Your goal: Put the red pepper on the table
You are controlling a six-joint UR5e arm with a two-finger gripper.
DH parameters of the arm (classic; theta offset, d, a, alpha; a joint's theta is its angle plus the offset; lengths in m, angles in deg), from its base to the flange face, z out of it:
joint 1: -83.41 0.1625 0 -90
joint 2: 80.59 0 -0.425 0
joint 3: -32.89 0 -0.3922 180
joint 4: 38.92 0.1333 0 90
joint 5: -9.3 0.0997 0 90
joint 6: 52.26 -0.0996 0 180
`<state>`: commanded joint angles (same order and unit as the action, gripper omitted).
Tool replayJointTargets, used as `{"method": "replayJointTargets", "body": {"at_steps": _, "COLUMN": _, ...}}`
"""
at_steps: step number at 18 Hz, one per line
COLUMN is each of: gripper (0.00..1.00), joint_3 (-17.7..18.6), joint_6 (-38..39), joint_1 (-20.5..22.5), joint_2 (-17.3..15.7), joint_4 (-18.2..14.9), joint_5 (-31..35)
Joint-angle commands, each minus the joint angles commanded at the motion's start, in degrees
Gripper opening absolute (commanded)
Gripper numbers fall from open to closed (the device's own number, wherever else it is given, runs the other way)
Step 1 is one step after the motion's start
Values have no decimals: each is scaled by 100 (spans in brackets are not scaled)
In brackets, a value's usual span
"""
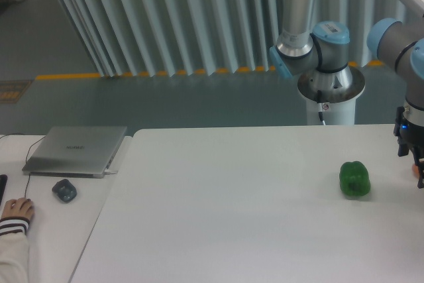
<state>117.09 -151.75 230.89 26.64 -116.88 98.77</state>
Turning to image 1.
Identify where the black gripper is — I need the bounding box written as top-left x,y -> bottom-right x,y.
394,106 -> 423,189

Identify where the cream striped sleeve forearm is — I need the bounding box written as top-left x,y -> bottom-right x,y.
1,217 -> 30,283

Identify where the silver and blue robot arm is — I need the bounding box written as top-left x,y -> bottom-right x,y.
270,0 -> 423,175

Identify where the green bell pepper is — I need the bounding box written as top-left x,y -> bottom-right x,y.
339,161 -> 371,197

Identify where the person's hand on mouse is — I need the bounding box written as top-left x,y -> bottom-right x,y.
1,198 -> 34,221

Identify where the orange round fruit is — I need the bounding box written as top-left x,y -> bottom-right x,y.
411,164 -> 419,178

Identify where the white usb plug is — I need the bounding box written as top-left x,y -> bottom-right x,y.
104,170 -> 118,175

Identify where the white pleated folding partition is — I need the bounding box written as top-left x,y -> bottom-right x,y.
59,0 -> 423,77

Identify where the closed silver laptop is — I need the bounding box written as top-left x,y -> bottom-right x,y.
22,126 -> 127,178

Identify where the black keyboard edge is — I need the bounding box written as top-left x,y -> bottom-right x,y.
0,174 -> 8,204

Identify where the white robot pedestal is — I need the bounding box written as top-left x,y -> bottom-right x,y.
297,66 -> 365,125

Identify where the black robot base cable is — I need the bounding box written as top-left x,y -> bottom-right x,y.
315,89 -> 327,126

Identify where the black mouse cable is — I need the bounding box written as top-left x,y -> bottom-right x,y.
0,133 -> 49,199

